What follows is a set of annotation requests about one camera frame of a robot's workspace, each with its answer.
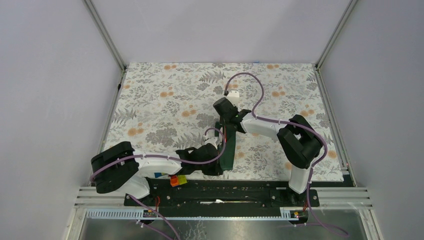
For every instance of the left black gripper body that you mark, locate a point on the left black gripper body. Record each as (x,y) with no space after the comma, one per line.
(209,168)

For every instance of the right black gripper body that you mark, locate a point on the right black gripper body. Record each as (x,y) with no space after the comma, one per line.
(222,121)

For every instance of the dark green cloth napkin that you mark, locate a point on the dark green cloth napkin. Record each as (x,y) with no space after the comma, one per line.
(226,161)

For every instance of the colourful toy brick assembly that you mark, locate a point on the colourful toy brick assembly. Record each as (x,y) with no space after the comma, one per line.
(175,180)

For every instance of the copper spoon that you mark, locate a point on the copper spoon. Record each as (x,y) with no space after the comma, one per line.
(225,134)

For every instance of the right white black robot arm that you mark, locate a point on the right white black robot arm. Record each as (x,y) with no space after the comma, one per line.
(299,141)

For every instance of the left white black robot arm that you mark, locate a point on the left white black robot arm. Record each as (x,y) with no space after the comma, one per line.
(123,169)

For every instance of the floral patterned table mat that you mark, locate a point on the floral patterned table mat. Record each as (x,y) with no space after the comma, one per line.
(163,107)

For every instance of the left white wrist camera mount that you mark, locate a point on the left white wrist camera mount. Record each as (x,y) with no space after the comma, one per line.
(212,141)

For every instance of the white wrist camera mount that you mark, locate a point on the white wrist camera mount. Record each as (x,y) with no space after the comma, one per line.
(212,141)
(234,97)

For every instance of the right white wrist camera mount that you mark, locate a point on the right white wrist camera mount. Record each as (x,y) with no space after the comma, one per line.
(234,97)

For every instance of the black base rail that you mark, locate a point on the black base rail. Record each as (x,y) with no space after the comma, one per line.
(230,198)

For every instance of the right aluminium frame post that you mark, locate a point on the right aluminium frame post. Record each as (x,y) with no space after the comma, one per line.
(337,31)

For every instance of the aluminium frame post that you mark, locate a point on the aluminium frame post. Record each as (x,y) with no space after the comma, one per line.
(101,27)
(337,31)

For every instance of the left aluminium frame post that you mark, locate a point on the left aluminium frame post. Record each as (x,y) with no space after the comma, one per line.
(101,27)

